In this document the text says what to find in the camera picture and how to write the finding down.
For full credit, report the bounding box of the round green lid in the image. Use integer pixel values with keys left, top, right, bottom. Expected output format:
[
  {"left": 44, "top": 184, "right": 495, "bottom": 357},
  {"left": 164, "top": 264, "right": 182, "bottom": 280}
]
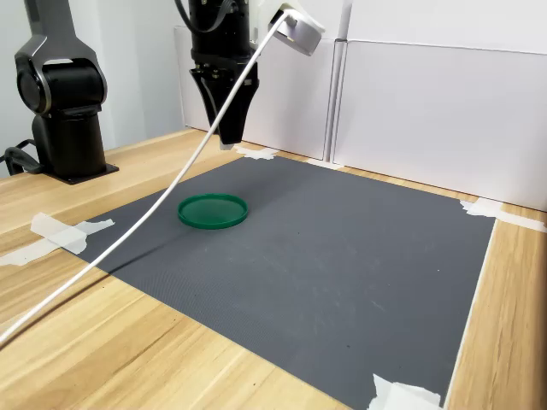
[{"left": 177, "top": 193, "right": 249, "bottom": 231}]

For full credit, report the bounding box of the white partition panel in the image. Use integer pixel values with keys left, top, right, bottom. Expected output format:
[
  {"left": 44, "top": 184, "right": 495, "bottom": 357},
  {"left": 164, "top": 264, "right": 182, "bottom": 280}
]
[
  {"left": 173, "top": 25, "right": 337, "bottom": 161},
  {"left": 332, "top": 40, "right": 547, "bottom": 213}
]

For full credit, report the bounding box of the dark grey mat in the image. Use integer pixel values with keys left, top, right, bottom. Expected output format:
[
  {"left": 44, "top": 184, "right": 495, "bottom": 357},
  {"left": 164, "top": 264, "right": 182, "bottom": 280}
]
[{"left": 63, "top": 155, "right": 499, "bottom": 410}]

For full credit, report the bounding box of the white camera cable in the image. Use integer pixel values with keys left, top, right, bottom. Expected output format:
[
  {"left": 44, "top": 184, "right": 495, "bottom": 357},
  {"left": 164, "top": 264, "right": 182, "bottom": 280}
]
[{"left": 0, "top": 10, "right": 298, "bottom": 346}]

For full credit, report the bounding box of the white grey camera box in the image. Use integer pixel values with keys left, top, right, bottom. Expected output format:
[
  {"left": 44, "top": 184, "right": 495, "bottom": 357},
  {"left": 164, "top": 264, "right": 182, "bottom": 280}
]
[{"left": 256, "top": 0, "right": 326, "bottom": 58}]

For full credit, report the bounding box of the black base cable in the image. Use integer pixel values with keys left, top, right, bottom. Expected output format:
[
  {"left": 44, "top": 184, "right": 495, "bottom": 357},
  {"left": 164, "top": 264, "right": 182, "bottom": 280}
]
[{"left": 0, "top": 138, "right": 44, "bottom": 179}]

